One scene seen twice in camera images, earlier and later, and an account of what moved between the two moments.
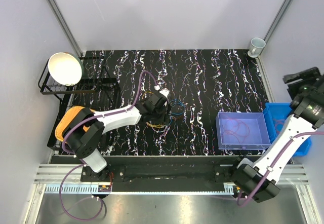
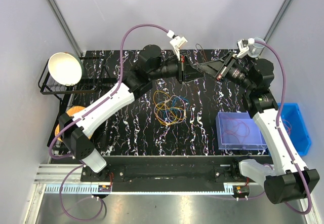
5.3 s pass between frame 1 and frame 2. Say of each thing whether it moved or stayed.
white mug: stayed
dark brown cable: moved
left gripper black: moved
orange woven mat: stayed
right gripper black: moved
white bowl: stayed
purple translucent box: stayed
